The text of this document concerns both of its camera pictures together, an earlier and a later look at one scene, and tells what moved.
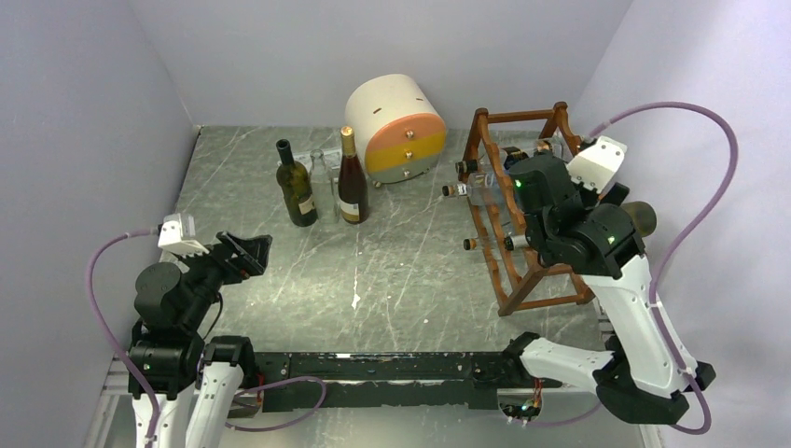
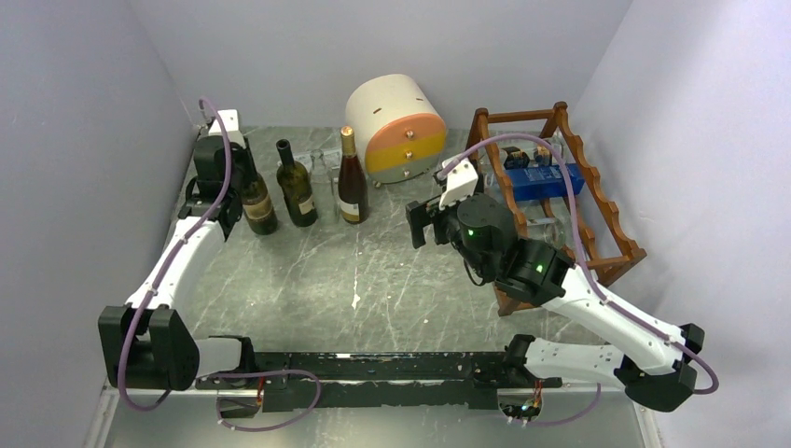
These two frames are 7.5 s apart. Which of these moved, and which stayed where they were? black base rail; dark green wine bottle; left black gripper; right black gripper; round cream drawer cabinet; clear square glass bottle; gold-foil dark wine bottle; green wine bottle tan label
Moved: left black gripper; right black gripper; green wine bottle tan label
Stayed: round cream drawer cabinet; dark green wine bottle; black base rail; gold-foil dark wine bottle; clear square glass bottle
